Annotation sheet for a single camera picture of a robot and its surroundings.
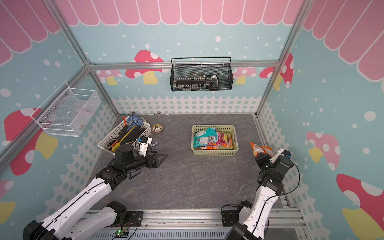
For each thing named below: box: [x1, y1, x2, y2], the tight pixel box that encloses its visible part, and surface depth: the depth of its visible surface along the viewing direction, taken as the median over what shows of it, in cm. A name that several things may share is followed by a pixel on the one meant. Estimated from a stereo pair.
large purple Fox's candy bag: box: [216, 131, 227, 146], surface depth 98 cm
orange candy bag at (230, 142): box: [228, 133, 234, 148], surface depth 100 cm
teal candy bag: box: [193, 127, 219, 148], surface depth 98 cm
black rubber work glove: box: [118, 125, 146, 147], surface depth 102 cm
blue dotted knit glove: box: [126, 115, 144, 132], surface depth 109 cm
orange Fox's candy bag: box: [199, 144, 220, 150], surface depth 99 cm
